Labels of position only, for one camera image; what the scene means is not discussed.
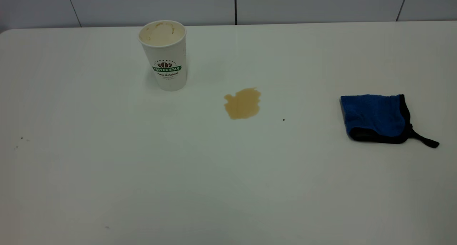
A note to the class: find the white paper coffee cup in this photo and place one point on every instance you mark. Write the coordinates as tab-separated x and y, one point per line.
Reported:
166	59

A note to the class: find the blue microfiber cloth black trim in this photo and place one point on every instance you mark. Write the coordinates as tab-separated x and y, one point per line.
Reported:
375	114

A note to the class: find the brown coffee spill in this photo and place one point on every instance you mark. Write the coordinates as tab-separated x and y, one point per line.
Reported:
242	104

